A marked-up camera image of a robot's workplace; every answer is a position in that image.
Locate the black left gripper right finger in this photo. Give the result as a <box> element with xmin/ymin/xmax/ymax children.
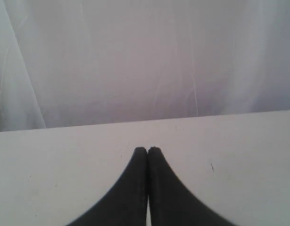
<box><xmin>148</xmin><ymin>147</ymin><xmax>233</xmax><ymax>226</ymax></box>

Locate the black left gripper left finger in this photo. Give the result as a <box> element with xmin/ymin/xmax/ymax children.
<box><xmin>69</xmin><ymin>147</ymin><xmax>148</xmax><ymax>226</ymax></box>

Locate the white backdrop curtain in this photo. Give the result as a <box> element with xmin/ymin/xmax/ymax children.
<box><xmin>0</xmin><ymin>0</ymin><xmax>290</xmax><ymax>131</ymax></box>

